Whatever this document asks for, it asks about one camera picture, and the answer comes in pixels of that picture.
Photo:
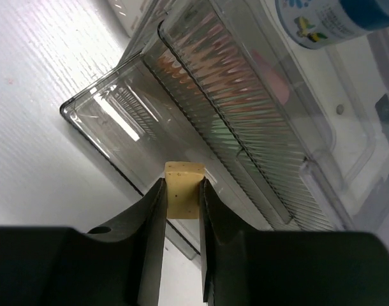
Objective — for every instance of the orange correction tape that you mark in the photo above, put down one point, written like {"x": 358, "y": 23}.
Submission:
{"x": 196, "y": 73}

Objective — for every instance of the pink correction tape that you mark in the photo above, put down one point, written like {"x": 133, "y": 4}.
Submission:
{"x": 276, "y": 82}

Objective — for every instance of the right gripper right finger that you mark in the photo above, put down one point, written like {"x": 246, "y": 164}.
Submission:
{"x": 242, "y": 265}

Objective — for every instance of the blue lidded jar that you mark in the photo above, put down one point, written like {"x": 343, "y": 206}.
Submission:
{"x": 316, "y": 24}

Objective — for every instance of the yellow eraser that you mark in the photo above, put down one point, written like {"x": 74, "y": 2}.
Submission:
{"x": 183, "y": 188}

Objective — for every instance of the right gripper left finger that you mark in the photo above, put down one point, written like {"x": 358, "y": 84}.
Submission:
{"x": 116, "y": 263}

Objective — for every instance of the clear acrylic storage box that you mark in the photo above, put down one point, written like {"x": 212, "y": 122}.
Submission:
{"x": 322, "y": 162}

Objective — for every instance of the white file organizer rack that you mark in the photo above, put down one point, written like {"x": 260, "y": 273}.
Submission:
{"x": 129, "y": 13}

